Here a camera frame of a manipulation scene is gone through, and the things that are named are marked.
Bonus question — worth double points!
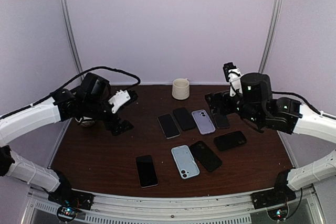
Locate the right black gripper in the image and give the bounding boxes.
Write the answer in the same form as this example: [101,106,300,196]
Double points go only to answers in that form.
[205,89,263,126]

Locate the purple smartphone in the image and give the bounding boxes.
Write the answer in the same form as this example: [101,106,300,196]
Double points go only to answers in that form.
[213,114,230,129]

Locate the lilac silicone phone case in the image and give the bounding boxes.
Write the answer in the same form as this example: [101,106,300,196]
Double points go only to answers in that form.
[191,110,216,135]

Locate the black phone case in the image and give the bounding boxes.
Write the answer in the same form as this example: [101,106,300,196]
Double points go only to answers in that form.
[190,141,222,172]
[214,131,247,151]

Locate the black phone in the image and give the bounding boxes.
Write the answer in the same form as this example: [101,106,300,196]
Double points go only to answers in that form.
[173,107,196,131]
[157,113,181,139]

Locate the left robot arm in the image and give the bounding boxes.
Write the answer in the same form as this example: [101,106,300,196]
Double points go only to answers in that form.
[1,72,138,205]

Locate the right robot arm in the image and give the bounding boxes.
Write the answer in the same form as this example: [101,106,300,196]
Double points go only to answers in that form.
[205,70,335,204]

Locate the white patterned bowl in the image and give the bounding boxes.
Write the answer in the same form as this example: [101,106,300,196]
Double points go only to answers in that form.
[77,119,95,127]

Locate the cream textured mug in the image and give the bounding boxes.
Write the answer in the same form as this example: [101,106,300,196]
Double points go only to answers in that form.
[172,78,190,100]

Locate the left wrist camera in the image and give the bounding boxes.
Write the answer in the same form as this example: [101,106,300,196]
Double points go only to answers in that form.
[108,90,138,114]

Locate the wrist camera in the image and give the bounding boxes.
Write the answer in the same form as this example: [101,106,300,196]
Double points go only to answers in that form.
[223,62,242,97]
[108,90,138,114]

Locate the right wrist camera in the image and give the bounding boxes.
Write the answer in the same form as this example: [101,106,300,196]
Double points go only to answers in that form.
[223,62,242,97]

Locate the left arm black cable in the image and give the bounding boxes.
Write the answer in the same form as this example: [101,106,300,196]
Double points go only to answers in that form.
[0,66,141,120]

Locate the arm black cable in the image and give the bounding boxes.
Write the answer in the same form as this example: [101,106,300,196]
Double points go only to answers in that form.
[271,91,336,119]
[0,66,141,120]

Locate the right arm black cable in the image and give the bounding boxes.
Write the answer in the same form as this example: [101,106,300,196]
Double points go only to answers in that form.
[271,91,336,119]

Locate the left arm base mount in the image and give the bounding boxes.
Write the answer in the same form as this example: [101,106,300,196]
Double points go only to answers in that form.
[48,190,94,210]

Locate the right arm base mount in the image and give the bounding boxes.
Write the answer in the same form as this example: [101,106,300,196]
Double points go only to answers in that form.
[251,187,296,209]

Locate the right aluminium corner post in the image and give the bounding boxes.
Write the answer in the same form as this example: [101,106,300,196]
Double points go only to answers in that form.
[258,0,283,73]

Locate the aluminium corner post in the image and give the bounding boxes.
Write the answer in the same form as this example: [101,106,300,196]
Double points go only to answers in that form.
[60,0,82,73]
[258,0,283,73]

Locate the left aluminium corner post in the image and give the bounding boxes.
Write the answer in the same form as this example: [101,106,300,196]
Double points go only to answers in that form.
[60,0,82,73]

